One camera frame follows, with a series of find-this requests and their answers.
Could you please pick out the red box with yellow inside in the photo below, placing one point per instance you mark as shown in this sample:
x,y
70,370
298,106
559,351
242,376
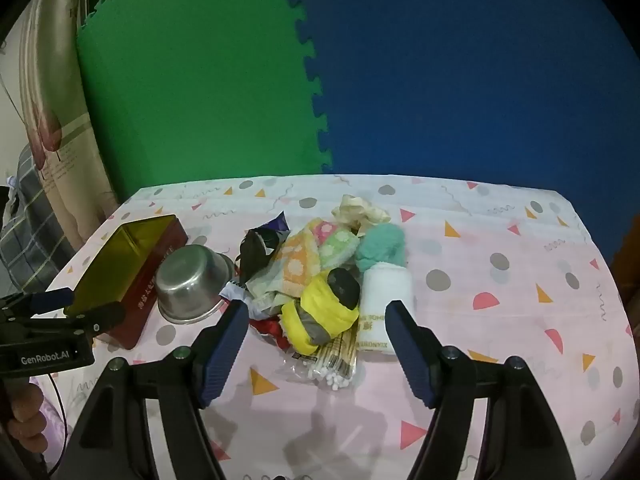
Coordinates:
x,y
145,280

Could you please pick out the blue foam mat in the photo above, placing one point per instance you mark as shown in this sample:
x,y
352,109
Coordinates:
x,y
475,85

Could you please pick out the white rolled towel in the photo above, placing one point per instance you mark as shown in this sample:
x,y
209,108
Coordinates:
x,y
385,295

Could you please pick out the red and white crumpled bag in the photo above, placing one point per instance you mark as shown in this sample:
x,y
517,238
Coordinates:
x,y
270,327

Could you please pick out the steel bowl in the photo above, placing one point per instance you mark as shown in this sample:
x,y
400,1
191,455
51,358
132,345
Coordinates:
x,y
185,280

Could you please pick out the brown foam mat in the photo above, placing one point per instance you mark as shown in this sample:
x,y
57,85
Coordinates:
x,y
627,265

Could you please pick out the colourful dotted towel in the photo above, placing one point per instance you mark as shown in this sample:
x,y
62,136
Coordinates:
x,y
300,260

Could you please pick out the plaid cloth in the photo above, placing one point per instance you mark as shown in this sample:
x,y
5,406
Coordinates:
x,y
30,240

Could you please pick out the green foam mat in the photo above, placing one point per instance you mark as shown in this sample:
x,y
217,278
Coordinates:
x,y
200,85

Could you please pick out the cream cloth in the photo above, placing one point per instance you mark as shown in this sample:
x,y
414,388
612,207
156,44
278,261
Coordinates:
x,y
355,212

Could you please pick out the cotton swab pack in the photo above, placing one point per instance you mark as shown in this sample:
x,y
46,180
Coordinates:
x,y
335,360

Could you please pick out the black cloth ball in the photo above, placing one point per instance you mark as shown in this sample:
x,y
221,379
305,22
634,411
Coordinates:
x,y
345,285

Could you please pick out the teal fluffy cloth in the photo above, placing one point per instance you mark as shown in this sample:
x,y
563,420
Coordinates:
x,y
382,247

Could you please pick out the pink printed tablecloth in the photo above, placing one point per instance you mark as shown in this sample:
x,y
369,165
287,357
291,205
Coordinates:
x,y
500,310

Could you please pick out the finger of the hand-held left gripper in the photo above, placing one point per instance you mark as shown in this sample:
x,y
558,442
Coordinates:
x,y
97,317
52,300

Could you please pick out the yellow cloth bundle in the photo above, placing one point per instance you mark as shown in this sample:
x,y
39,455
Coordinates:
x,y
320,305

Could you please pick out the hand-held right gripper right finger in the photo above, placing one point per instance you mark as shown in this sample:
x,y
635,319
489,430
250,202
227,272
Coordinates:
x,y
407,350

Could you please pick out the dark foil packet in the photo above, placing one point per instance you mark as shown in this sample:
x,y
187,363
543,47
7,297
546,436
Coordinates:
x,y
255,255

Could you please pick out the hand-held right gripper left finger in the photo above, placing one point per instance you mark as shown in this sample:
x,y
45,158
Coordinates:
x,y
225,350

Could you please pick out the person's left hand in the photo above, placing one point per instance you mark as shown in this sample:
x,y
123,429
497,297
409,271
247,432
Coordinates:
x,y
25,405

